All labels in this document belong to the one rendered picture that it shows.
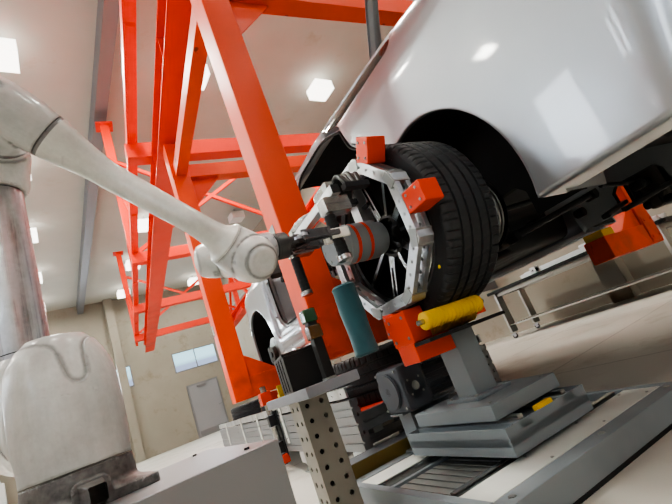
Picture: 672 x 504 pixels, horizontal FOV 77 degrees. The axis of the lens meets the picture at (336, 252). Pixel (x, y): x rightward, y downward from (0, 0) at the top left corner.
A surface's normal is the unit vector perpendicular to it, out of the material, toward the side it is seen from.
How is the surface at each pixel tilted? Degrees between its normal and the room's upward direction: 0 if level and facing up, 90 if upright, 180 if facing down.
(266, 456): 90
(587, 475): 90
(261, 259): 122
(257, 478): 90
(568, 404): 90
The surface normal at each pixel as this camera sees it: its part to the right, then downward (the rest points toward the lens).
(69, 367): 0.53, -0.64
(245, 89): 0.39, -0.39
